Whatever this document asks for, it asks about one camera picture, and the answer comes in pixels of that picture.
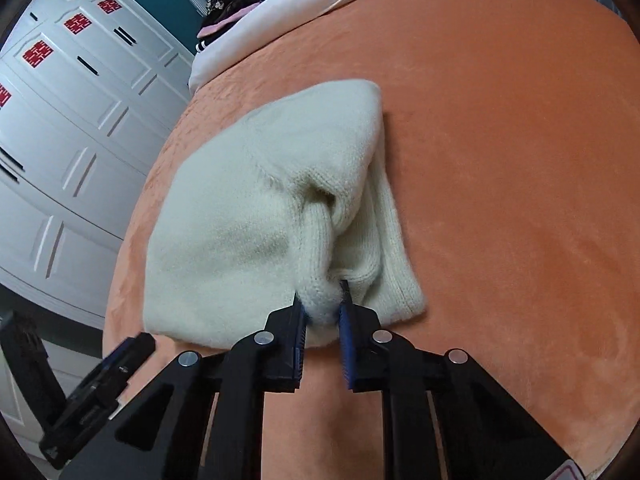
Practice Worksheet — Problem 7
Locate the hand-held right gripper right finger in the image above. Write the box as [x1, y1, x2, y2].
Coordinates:
[337, 279, 577, 480]

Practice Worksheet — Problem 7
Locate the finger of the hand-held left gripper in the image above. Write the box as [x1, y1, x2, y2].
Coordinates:
[65, 332, 157, 413]
[0, 310, 67, 411]

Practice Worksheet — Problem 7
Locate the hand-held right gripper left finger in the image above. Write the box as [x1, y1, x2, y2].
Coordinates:
[65, 304, 308, 480]

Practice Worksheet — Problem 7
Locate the cream knit cardigan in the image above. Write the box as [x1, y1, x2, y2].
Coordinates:
[142, 79, 428, 350]

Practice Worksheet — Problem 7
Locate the white wardrobe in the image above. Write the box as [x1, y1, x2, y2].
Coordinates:
[0, 0, 197, 332]

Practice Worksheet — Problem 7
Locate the orange plush blanket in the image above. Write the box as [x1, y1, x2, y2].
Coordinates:
[102, 0, 640, 480]

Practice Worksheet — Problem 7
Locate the pink cloth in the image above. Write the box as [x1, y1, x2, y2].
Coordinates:
[196, 7, 261, 39]

